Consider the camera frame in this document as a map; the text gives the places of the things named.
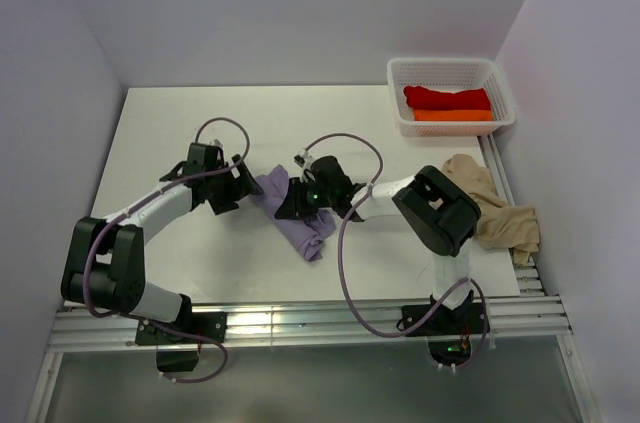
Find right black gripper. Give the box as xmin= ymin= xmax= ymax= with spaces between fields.
xmin=276 ymin=177 xmax=336 ymax=219

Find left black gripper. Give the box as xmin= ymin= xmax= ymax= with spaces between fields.
xmin=206 ymin=154 xmax=262 ymax=215

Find lilac t shirt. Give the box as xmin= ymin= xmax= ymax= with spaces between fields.
xmin=251 ymin=165 xmax=336 ymax=263

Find white plastic basket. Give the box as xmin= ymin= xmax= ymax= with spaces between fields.
xmin=387 ymin=57 xmax=516 ymax=136

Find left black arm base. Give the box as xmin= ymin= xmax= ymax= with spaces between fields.
xmin=134 ymin=311 xmax=229 ymax=384

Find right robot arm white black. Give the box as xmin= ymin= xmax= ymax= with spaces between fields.
xmin=275 ymin=156 xmax=481 ymax=333

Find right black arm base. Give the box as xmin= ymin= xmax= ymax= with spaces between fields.
xmin=394 ymin=302 xmax=489 ymax=344

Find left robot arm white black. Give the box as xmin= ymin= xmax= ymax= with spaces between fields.
xmin=60 ymin=143 xmax=263 ymax=342

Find rolled red t shirt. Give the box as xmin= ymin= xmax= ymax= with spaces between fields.
xmin=403 ymin=86 xmax=491 ymax=110

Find rolled orange t shirt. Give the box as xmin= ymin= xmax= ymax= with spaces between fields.
xmin=413 ymin=109 xmax=493 ymax=122

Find beige t shirt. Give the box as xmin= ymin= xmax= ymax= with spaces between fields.
xmin=441 ymin=154 xmax=540 ymax=266

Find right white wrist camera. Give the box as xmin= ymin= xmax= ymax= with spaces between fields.
xmin=294 ymin=148 xmax=314 ymax=168

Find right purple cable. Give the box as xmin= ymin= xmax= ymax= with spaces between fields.
xmin=299 ymin=132 xmax=490 ymax=369

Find purple cable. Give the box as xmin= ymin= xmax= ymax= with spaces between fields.
xmin=299 ymin=132 xmax=490 ymax=369
xmin=82 ymin=116 xmax=251 ymax=384

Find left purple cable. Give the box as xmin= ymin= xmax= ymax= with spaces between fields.
xmin=82 ymin=116 xmax=251 ymax=384

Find aluminium frame rails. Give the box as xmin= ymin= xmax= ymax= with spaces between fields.
xmin=24 ymin=83 xmax=601 ymax=423

